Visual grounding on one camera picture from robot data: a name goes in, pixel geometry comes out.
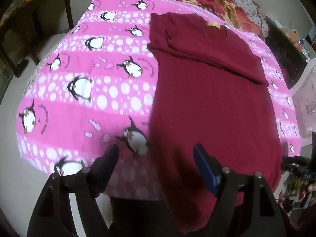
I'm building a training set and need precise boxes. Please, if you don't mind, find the maroon red t-shirt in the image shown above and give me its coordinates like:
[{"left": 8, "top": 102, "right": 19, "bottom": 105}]
[{"left": 148, "top": 13, "right": 282, "bottom": 233}]

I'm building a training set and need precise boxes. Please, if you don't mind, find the white plastic storage basket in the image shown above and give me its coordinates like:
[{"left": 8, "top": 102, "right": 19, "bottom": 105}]
[{"left": 290, "top": 58, "right": 315, "bottom": 147}]

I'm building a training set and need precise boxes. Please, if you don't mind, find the pink penguin print blanket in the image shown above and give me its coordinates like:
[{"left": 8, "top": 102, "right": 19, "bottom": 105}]
[{"left": 16, "top": 0, "right": 301, "bottom": 200}]

